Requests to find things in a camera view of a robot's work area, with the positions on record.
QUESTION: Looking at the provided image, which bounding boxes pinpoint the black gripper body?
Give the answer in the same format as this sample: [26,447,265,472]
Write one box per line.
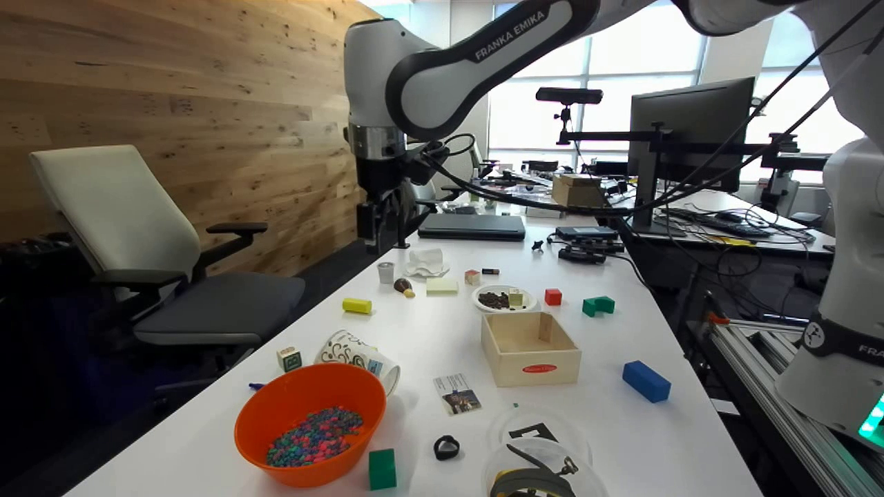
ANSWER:
[358,160,410,243]

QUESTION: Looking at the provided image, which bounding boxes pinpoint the pale yellow block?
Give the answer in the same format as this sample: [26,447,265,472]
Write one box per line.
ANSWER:
[427,278,458,296]

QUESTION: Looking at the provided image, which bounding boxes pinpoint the green arch block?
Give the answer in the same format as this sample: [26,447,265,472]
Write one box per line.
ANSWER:
[584,296,616,316]

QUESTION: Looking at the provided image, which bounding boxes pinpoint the blue block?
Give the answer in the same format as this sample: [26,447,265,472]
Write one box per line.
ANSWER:
[623,360,672,403]

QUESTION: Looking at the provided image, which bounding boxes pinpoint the small white cup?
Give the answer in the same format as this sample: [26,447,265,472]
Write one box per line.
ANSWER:
[377,261,396,284]

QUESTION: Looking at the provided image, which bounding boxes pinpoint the crumpled white plastic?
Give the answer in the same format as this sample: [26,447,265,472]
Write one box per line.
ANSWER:
[407,249,451,278]

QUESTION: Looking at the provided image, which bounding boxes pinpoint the brown small object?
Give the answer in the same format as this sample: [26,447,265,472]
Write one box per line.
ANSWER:
[393,278,414,297]

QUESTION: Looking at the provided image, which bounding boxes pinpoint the closed laptop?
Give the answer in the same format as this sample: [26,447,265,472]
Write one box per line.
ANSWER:
[417,215,526,239]

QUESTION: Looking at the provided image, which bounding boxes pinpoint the small round pink object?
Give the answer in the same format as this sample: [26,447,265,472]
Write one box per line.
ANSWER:
[464,267,482,287]

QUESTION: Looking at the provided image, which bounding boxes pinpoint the patterned mug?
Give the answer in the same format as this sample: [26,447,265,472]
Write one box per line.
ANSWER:
[315,327,400,395]

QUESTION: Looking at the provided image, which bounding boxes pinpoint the white plate with food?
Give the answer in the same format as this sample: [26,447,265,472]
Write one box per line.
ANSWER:
[472,284,536,311]

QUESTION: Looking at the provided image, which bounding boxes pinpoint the wooden crate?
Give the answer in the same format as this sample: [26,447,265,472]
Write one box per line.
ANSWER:
[554,173,606,211]

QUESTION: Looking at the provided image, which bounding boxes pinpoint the small wooden cube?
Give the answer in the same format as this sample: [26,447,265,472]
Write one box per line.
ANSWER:
[276,348,304,371]

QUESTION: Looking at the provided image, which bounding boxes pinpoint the red cube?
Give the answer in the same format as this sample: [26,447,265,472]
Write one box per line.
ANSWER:
[544,287,563,307]

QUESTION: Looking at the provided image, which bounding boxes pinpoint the black device on table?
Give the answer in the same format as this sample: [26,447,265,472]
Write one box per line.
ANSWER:
[554,225,623,264]

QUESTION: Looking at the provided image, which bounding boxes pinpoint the wooden box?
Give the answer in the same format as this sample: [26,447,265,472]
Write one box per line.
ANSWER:
[482,311,584,385]

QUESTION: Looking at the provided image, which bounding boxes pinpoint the small printed card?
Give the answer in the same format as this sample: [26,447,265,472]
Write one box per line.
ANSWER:
[435,371,482,414]

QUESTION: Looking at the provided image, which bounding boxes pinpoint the orange bowl with beads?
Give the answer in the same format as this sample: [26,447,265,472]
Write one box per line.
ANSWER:
[232,363,387,489]

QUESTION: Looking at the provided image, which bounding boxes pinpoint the white office chair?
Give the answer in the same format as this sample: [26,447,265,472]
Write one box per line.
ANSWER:
[30,142,308,345]

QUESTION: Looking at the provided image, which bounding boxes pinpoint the green cube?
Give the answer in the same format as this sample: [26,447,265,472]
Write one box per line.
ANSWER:
[367,447,398,492]

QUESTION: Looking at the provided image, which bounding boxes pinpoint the computer monitor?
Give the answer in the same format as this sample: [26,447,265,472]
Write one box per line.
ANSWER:
[628,76,755,229]

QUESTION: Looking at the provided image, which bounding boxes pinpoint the clear lid with tape roll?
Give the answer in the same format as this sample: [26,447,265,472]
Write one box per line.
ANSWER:
[485,409,608,497]

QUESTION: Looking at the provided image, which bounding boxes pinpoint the black camera on stand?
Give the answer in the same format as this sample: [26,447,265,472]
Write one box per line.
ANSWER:
[536,86,603,142]

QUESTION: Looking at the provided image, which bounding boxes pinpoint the black tape ring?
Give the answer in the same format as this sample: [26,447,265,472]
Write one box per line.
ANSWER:
[431,431,464,464]

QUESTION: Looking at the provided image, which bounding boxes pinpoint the metal rail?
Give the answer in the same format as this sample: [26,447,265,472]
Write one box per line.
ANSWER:
[701,320,884,497]

